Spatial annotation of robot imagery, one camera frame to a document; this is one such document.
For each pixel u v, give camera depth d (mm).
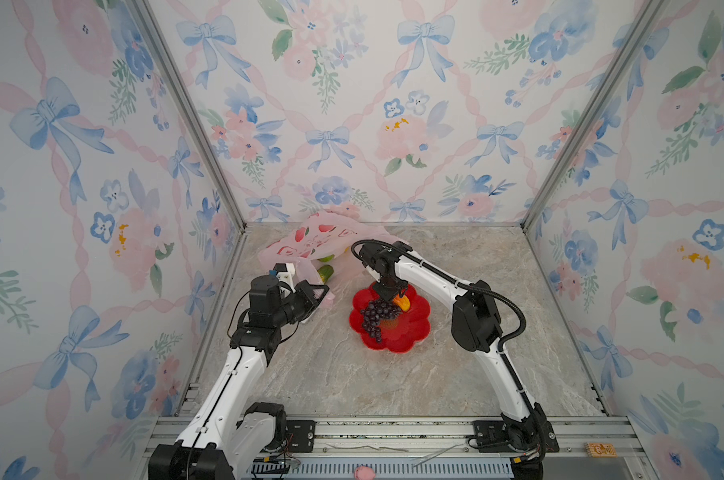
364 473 681
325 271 1014
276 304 634
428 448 733
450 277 620
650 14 689
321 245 919
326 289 777
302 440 733
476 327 581
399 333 927
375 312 916
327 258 960
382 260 718
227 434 433
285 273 731
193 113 872
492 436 731
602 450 717
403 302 945
